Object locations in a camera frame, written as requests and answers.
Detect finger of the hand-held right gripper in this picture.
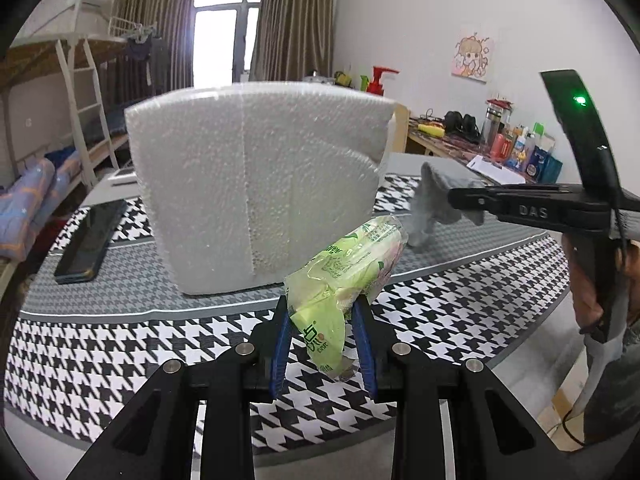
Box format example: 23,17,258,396
447,186,506,221

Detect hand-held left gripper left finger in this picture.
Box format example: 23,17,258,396
67,297,293,480

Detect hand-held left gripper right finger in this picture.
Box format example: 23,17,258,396
350,296,571,480

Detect hanging dark clothes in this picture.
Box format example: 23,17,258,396
125,35,169,87

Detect black smartphone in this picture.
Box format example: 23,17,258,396
54,199,129,284

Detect steel thermos bottle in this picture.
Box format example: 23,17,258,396
482,97,514,149

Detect white paper sheet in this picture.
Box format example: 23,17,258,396
466,155,521,186

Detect grey cloth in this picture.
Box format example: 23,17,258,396
406,161,489,249

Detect glass balcony door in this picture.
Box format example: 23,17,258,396
192,0,266,89

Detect patterned desk cloth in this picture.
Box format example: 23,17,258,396
407,117,527,186

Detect person's right hand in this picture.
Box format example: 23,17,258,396
561,233,607,334

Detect white foam box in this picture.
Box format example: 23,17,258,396
124,81,396,297

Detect black headphones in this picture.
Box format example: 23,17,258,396
444,110,482,140

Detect white pump bottle red top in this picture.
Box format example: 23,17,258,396
367,66,401,96

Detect green tissue pack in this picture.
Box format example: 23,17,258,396
283,215,409,382

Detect white bunk bed ladder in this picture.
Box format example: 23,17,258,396
55,37,119,187

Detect black white houndstooth table mat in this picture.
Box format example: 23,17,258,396
5,172,573,456

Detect cluster of toiletry bottles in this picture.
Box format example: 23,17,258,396
492,122,564,184

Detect cartoon wall poster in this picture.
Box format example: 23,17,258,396
451,34,495,84

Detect blue plaid quilt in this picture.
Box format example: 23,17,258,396
0,149,84,257

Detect brown curtain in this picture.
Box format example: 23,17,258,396
112,0,200,107
248,0,337,82

